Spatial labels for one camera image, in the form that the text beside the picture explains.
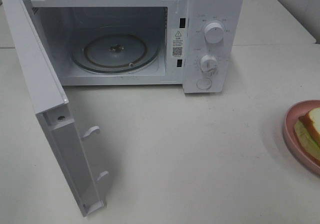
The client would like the white bread sandwich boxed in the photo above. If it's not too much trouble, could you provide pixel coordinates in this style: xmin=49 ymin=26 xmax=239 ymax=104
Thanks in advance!
xmin=294 ymin=107 xmax=320 ymax=166

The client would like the white microwave oven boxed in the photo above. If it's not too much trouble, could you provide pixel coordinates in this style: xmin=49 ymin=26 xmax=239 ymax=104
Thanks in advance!
xmin=31 ymin=0 xmax=243 ymax=93

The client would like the white adjacent table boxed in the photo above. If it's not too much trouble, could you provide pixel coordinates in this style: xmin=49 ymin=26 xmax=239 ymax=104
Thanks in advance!
xmin=233 ymin=0 xmax=316 ymax=46

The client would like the upper white power knob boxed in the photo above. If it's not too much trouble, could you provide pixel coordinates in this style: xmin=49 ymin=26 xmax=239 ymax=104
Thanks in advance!
xmin=203 ymin=20 xmax=225 ymax=44

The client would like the white timer knob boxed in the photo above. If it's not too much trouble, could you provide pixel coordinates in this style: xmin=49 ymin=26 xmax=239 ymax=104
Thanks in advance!
xmin=199 ymin=55 xmax=218 ymax=73

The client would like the glass microwave turntable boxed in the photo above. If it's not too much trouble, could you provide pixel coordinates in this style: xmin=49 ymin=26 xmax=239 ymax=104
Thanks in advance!
xmin=70 ymin=26 xmax=164 ymax=74

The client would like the pink round plate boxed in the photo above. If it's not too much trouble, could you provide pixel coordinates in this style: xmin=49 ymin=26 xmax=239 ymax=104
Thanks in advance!
xmin=282 ymin=100 xmax=320 ymax=176

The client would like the round door release button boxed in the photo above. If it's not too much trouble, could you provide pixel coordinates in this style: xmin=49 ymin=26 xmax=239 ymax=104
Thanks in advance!
xmin=196 ymin=78 xmax=212 ymax=90

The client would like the white microwave door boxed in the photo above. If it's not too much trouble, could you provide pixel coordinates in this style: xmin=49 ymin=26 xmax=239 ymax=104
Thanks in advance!
xmin=2 ymin=0 xmax=109 ymax=216

